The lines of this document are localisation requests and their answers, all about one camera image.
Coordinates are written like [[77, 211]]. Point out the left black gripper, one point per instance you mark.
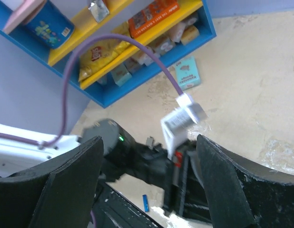
[[184, 195]]

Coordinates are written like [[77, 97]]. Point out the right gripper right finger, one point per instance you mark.
[[242, 193]]

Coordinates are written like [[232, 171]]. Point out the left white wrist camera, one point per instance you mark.
[[175, 124]]

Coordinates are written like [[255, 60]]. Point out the blue battery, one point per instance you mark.
[[145, 203]]

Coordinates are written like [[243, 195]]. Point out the teal card box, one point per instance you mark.
[[187, 74]]

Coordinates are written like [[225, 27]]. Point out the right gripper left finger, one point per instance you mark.
[[58, 193]]

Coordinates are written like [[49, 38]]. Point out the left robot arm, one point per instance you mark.
[[124, 155]]

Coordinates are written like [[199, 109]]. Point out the blue round tin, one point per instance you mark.
[[49, 25]]

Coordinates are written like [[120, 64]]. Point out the yellow chips bag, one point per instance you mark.
[[99, 55]]

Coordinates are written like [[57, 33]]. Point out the orange flat box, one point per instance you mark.
[[151, 15]]

